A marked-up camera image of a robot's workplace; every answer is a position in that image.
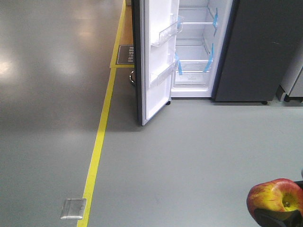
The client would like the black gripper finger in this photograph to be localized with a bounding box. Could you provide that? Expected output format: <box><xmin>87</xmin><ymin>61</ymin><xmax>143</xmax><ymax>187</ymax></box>
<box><xmin>254</xmin><ymin>209</ymin><xmax>303</xmax><ymax>227</ymax></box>

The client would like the red yellow apple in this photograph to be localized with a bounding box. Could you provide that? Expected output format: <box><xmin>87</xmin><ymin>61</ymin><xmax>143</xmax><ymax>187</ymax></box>
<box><xmin>246</xmin><ymin>178</ymin><xmax>303</xmax><ymax>219</ymax></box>

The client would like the fridge door with white liner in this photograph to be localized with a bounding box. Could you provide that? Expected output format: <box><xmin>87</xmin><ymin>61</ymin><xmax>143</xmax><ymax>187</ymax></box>
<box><xmin>132</xmin><ymin>0</ymin><xmax>179</xmax><ymax>126</ymax></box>

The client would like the lower clear door bin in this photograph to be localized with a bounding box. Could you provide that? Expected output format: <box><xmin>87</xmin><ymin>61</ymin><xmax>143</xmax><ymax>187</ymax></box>
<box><xmin>149</xmin><ymin>61</ymin><xmax>178</xmax><ymax>87</ymax></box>

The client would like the clear door bin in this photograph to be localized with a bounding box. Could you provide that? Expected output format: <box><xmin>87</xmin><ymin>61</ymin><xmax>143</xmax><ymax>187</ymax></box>
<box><xmin>149</xmin><ymin>61</ymin><xmax>178</xmax><ymax>87</ymax></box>
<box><xmin>151</xmin><ymin>15</ymin><xmax>184</xmax><ymax>47</ymax></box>

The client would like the upper clear door bin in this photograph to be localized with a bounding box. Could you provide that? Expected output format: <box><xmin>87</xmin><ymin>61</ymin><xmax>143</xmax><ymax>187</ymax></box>
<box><xmin>151</xmin><ymin>15</ymin><xmax>184</xmax><ymax>47</ymax></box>

